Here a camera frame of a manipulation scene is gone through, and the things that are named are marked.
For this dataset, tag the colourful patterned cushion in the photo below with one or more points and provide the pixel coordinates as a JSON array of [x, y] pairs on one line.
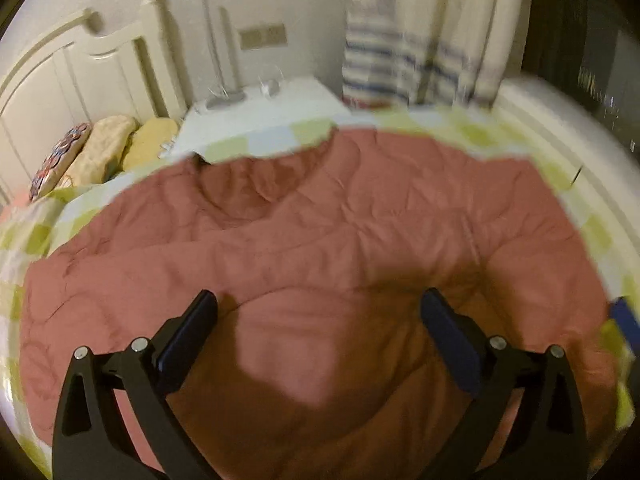
[[57, 160]]

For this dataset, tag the white stand lamp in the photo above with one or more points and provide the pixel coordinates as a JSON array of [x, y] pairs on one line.
[[232, 60]]

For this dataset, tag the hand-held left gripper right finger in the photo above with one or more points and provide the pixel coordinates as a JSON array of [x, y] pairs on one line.
[[450, 345]]

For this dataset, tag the green checked bedsheet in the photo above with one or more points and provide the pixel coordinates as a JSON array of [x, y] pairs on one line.
[[30, 240]]

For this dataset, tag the large pink quilted garment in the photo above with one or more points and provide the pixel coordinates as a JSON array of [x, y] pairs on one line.
[[325, 235]]

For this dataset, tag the striped pale curtain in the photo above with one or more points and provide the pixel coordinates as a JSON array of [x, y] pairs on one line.
[[390, 60]]

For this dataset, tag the white bed headboard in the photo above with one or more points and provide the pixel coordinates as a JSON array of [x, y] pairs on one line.
[[100, 75]]

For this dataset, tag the white nightstand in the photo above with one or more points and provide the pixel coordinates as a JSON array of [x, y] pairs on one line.
[[290, 105]]

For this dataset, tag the dark window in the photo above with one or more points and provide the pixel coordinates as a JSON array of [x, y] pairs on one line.
[[575, 35]]

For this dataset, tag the small clear object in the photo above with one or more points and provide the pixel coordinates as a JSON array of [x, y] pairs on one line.
[[270, 87]]

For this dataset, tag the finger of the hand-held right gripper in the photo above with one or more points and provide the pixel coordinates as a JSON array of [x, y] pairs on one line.
[[625, 317]]

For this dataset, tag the white window sill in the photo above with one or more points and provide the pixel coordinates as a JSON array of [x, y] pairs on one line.
[[550, 125]]

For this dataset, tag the wall switch plate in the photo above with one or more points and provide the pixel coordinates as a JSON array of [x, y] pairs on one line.
[[262, 36]]

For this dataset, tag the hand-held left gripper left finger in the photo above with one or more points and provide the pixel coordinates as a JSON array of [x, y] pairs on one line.
[[185, 350]]

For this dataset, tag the plain yellow pillow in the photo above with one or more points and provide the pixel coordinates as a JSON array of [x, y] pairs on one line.
[[150, 140]]

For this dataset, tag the pale yellow floral pillow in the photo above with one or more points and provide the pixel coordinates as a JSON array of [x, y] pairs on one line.
[[105, 145]]

